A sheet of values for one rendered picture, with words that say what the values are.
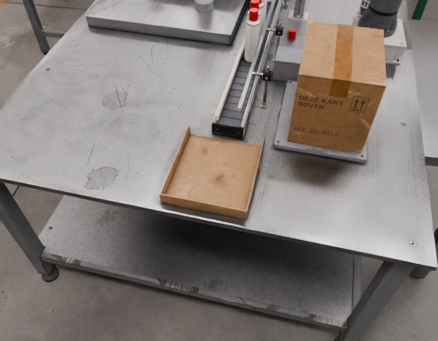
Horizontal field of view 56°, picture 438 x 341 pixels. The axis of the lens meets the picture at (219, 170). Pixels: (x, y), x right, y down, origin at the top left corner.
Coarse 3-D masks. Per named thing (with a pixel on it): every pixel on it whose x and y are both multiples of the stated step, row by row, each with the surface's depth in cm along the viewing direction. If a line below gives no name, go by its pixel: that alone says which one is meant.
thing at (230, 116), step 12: (276, 0) 193; (264, 36) 172; (240, 60) 161; (240, 72) 155; (240, 84) 151; (252, 84) 151; (228, 96) 146; (240, 96) 146; (228, 108) 142; (216, 120) 138; (228, 120) 138; (240, 120) 138
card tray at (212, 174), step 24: (192, 144) 137; (216, 144) 137; (240, 144) 137; (192, 168) 130; (216, 168) 130; (240, 168) 130; (168, 192) 124; (192, 192) 124; (216, 192) 124; (240, 192) 124; (240, 216) 117
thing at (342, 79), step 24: (312, 24) 132; (336, 24) 132; (312, 48) 123; (336, 48) 123; (360, 48) 123; (384, 48) 124; (312, 72) 115; (336, 72) 115; (360, 72) 115; (384, 72) 115; (312, 96) 120; (336, 96) 118; (360, 96) 116; (312, 120) 126; (336, 120) 124; (360, 120) 122; (312, 144) 134; (336, 144) 131; (360, 144) 129
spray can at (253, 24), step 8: (256, 8) 146; (256, 16) 146; (248, 24) 148; (256, 24) 148; (248, 32) 150; (256, 32) 150; (248, 40) 153; (256, 40) 153; (248, 48) 155; (256, 48) 155; (248, 56) 158
